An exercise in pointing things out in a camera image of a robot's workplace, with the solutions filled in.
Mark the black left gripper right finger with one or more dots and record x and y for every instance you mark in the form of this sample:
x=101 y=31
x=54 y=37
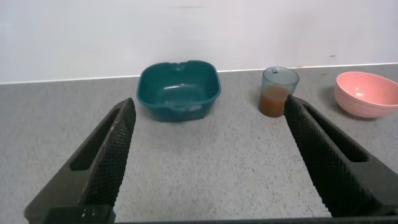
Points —
x=326 y=161

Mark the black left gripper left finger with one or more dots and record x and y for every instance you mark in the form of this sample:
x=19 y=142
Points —
x=105 y=161

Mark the ribbed clear blue cup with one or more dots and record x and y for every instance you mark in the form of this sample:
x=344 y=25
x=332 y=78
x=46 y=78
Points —
x=273 y=99

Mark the pink bowl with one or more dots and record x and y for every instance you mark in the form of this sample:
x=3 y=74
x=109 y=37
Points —
x=363 y=93

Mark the teal plastic basin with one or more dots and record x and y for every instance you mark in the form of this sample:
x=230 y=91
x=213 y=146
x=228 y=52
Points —
x=178 y=90

